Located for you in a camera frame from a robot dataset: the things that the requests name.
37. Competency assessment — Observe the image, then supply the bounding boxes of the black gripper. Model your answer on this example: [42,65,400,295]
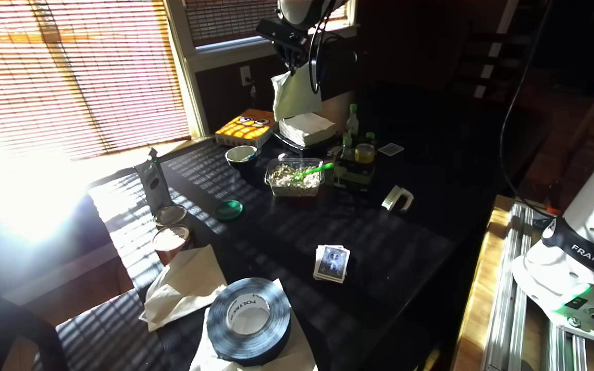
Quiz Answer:
[278,21,328,75]

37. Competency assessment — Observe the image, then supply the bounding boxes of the clear bottle with green cap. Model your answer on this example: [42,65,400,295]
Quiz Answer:
[344,100,363,138]

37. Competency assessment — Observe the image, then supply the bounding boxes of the jar with gold lid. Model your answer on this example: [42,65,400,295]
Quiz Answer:
[353,142,377,168]

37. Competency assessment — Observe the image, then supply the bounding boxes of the clear plastic food container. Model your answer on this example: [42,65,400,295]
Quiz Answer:
[263,157,328,199]

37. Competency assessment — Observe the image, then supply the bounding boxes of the small white card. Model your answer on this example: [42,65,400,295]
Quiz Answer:
[377,141,406,158]

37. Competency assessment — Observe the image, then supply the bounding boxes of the green round lid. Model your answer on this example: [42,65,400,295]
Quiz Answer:
[212,198,247,223]

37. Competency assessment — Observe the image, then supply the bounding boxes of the small round jar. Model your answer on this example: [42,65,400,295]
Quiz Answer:
[155,202,189,229]

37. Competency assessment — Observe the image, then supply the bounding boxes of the bamboo window blinds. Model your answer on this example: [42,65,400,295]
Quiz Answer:
[0,0,189,182]

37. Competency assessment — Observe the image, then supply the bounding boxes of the white folded napkin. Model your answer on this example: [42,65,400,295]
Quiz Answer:
[138,244,229,333]

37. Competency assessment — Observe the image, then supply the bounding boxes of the blue-grey tape roll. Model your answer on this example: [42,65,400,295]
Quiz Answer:
[205,277,295,367]

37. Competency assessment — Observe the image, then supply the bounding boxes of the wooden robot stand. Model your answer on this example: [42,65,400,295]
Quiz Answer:
[450,193,594,371]

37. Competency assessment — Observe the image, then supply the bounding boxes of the white napkin under tape roll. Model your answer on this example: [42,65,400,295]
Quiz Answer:
[188,277,322,371]

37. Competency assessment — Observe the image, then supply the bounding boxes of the dark wooden chair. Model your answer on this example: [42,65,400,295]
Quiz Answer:
[0,282,70,371]

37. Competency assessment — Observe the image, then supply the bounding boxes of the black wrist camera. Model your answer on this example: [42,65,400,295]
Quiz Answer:
[253,17,308,52]

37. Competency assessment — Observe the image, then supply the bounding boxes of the white wall outlet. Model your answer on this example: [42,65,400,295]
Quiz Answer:
[237,64,255,89]

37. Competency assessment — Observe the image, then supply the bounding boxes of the white window frame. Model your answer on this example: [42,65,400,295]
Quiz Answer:
[164,0,356,141]

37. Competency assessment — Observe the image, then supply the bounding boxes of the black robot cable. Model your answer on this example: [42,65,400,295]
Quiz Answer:
[495,0,561,223]

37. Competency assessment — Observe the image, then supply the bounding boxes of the aluminium frame rails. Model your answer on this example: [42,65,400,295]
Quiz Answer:
[483,199,593,371]

